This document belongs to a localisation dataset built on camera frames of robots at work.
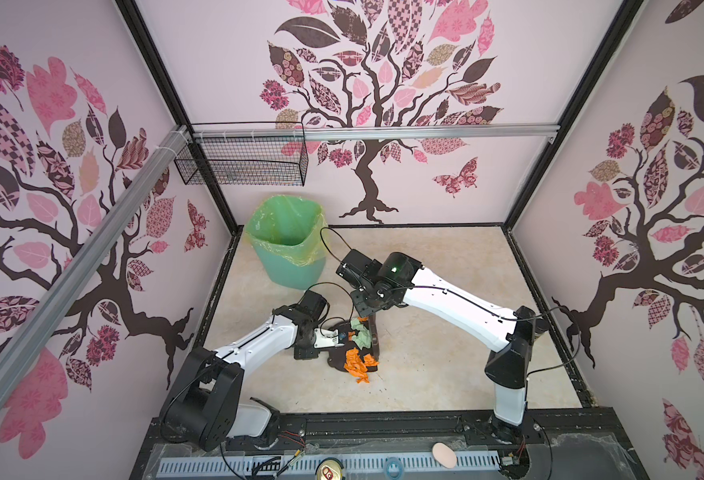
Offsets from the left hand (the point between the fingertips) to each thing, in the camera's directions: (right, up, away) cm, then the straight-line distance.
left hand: (307, 344), depth 87 cm
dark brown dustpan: (+9, -3, -4) cm, 10 cm away
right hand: (+17, +15, -11) cm, 26 cm away
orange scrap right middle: (+15, -4, -6) cm, 17 cm away
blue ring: (+24, -24, -18) cm, 38 cm away
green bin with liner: (-10, +33, +20) cm, 40 cm away
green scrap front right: (+17, +2, 0) cm, 17 cm away
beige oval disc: (+36, -21, -17) cm, 45 cm away
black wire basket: (-13, +60, +8) cm, 62 cm away
